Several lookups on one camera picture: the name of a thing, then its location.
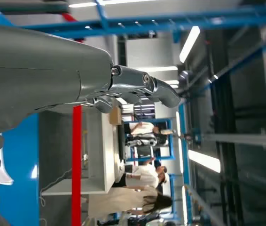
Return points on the blue metal shelf rack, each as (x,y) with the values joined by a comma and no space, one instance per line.
(19,156)

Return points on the person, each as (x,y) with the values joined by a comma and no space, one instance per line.
(142,128)
(114,199)
(145,176)

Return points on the small cardboard box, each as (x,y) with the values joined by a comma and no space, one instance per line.
(115,116)

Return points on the black monitor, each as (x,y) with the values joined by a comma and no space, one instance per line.
(121,140)

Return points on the white desk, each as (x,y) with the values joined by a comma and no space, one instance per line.
(107,149)

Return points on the red barrier belt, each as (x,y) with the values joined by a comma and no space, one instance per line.
(76,156)

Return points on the ceiling light panel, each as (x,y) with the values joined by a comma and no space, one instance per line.
(204,161)
(189,43)

